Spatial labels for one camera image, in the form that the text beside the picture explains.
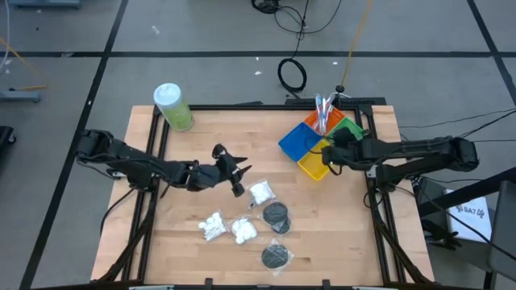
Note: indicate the black sponge disc bag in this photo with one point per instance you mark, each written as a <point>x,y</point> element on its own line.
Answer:
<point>275,212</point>
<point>275,255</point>
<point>283,227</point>

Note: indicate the yellow plastic basket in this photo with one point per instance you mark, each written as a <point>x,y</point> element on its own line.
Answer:
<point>312,165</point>

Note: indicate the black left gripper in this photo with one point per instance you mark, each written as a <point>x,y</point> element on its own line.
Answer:
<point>213,175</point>

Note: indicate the black stand foot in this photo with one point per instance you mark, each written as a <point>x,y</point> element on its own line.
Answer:
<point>441,237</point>

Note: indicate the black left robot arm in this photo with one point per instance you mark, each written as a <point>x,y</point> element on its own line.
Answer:
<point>133,161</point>

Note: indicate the white blue toothbrush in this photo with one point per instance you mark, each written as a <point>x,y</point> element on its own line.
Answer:
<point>330,105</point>

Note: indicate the black diagonal bar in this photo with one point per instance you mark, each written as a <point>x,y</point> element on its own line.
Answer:
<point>463,194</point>

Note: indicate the white cotton vanity pack bag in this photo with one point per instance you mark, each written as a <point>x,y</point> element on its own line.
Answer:
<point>213,225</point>
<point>261,192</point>
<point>244,231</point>

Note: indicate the green wipes canister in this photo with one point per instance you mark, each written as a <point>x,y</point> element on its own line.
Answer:
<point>177,113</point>

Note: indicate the red white toothbrush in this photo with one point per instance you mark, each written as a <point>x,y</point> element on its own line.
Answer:
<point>325,118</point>

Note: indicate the black knob stand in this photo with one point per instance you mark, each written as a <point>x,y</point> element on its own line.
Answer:
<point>340,88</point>

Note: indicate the green plastic basket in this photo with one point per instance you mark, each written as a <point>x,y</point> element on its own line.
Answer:
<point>348,123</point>

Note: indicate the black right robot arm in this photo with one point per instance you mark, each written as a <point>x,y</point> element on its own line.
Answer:
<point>423,151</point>

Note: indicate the black aluminium table frame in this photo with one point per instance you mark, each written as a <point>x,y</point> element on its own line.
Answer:
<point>282,107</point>

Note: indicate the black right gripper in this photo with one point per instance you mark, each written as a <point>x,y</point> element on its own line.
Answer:
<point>346,151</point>

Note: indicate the black floor object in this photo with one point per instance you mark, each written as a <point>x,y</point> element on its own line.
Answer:
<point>6,135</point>

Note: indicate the grey metal foot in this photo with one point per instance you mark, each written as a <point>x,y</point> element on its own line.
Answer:
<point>20,96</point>
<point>44,3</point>

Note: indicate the teal white toothbrush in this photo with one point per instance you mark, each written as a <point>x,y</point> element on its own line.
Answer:
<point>319,102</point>

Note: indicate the white cardboard box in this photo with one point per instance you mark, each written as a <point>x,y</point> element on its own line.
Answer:
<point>471,225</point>

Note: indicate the orange plastic basket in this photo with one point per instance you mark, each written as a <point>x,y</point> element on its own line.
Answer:
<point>313,120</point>

